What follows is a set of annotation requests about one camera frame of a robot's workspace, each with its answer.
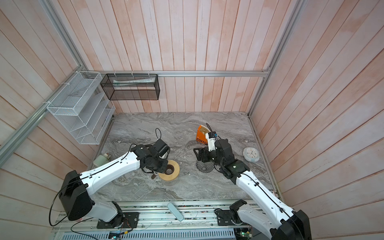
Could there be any round wooden dripper holder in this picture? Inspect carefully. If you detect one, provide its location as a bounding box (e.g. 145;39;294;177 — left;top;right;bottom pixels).
158;160;180;182

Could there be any clear glass carafe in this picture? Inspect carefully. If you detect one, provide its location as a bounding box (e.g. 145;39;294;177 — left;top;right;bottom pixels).
151;160;180;186

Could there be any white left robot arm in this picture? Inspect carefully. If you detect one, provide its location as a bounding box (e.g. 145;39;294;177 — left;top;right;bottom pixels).
57;139;171;228

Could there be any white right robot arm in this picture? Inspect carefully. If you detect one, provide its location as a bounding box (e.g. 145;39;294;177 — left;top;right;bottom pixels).
194;133;312;240

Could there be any white round kitchen timer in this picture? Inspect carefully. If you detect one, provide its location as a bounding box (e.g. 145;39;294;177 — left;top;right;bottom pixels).
243;147;260;163

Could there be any grey oblong remote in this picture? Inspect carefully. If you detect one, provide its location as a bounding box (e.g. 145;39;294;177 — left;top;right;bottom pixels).
167;203;184;222

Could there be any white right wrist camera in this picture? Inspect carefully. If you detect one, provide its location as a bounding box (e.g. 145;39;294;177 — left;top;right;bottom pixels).
205;132;217;152

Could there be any black wire mesh basket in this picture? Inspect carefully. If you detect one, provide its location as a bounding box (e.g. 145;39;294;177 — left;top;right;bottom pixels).
101;73;161;101

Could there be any white wire mesh shelf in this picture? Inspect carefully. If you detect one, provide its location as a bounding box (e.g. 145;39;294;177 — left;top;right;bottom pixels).
47;72;116;145

